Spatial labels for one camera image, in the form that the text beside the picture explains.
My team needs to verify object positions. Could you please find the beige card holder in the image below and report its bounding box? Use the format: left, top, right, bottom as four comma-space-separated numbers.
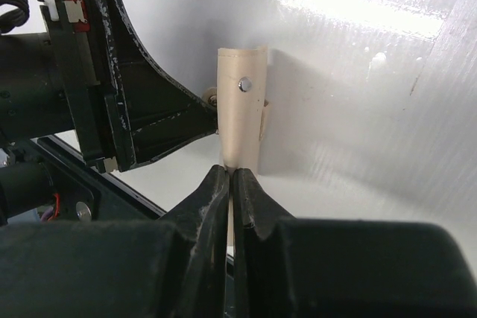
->
203, 45, 269, 182

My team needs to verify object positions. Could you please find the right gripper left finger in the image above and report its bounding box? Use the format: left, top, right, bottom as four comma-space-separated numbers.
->
126, 163, 230, 318

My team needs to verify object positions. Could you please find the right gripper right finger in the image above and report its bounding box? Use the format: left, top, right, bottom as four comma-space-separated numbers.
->
231, 168, 293, 317

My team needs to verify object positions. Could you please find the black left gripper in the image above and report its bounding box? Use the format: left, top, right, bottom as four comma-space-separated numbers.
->
1, 0, 218, 173

